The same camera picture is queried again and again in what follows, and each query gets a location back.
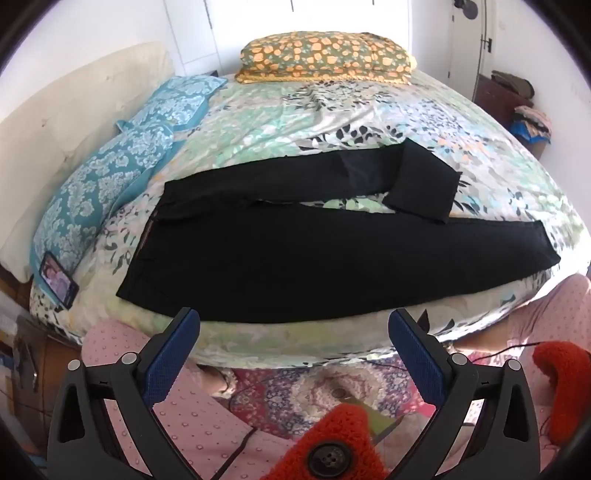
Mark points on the large blue patterned pillow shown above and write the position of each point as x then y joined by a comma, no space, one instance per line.
101,184

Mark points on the small blue patterned pillow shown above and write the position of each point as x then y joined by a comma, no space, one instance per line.
180,99

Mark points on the black pants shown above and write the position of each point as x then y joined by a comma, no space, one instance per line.
300,263

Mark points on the person's right forearm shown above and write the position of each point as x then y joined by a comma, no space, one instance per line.
565,383

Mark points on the patterned rug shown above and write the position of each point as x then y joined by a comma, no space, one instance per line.
295,392

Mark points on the yellow-green sheet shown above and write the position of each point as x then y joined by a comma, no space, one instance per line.
382,422

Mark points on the wooden bedside cabinet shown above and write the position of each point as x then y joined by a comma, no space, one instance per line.
51,364

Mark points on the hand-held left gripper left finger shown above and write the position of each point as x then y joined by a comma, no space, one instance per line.
171,364

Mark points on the orange floral pillow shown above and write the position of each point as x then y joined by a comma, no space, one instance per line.
323,53

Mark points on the olive folded cloth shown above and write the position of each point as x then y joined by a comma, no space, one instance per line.
512,83

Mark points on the smartphone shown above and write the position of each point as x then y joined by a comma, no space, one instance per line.
57,279

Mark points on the pink dotted pajama trousers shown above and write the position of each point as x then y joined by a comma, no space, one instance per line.
194,424

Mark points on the cream padded headboard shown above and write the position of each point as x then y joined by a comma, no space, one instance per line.
69,115

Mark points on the pile of colourful clothes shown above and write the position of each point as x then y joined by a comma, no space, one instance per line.
533,122

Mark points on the floral bed sheet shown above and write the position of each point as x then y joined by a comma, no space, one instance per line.
323,120

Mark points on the white door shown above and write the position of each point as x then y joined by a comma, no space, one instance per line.
466,55

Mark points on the red knit sweater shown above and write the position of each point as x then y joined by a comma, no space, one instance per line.
337,434

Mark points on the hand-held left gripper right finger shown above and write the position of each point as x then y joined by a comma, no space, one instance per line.
415,360

